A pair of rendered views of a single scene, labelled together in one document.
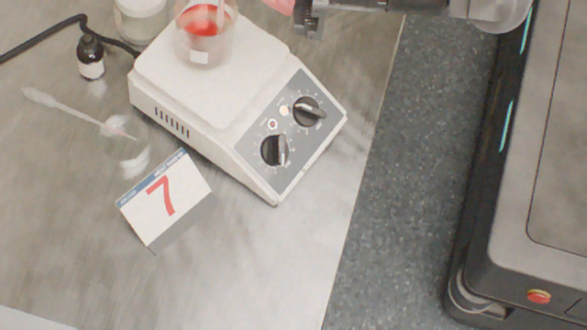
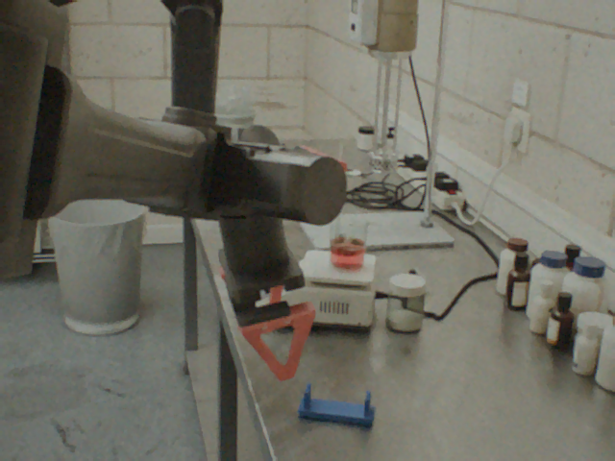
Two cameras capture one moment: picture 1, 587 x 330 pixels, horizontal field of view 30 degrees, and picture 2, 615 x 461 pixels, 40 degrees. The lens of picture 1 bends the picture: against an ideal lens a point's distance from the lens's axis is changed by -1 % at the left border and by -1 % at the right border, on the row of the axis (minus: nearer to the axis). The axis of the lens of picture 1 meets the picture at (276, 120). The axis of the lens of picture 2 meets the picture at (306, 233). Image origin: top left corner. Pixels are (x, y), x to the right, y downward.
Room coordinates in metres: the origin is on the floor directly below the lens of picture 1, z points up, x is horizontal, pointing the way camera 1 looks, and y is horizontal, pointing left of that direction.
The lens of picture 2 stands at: (1.71, -0.42, 1.35)
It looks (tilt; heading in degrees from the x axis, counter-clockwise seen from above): 20 degrees down; 160
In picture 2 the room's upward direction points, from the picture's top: 2 degrees clockwise
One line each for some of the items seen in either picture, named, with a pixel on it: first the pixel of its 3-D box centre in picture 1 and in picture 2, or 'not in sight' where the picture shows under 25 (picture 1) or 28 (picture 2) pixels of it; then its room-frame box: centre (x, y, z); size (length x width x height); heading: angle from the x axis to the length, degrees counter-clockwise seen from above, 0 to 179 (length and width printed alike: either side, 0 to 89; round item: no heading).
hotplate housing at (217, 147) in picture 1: (230, 93); (321, 290); (0.51, 0.05, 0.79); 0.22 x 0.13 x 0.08; 63
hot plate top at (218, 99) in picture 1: (212, 60); (338, 267); (0.52, 0.08, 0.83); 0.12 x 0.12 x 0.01; 63
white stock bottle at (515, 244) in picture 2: not in sight; (515, 267); (0.52, 0.42, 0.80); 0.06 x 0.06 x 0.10
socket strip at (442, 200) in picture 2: not in sight; (424, 179); (-0.13, 0.57, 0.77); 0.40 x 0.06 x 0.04; 174
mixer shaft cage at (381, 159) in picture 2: not in sight; (386, 110); (0.16, 0.31, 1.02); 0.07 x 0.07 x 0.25
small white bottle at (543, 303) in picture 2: not in sight; (543, 306); (0.67, 0.38, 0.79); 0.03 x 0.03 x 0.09
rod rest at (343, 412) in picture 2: not in sight; (336, 402); (0.82, -0.04, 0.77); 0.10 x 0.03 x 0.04; 61
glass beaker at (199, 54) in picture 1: (204, 27); (349, 244); (0.53, 0.09, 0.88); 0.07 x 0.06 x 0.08; 41
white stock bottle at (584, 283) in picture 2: not in sight; (584, 299); (0.70, 0.43, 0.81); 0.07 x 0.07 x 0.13
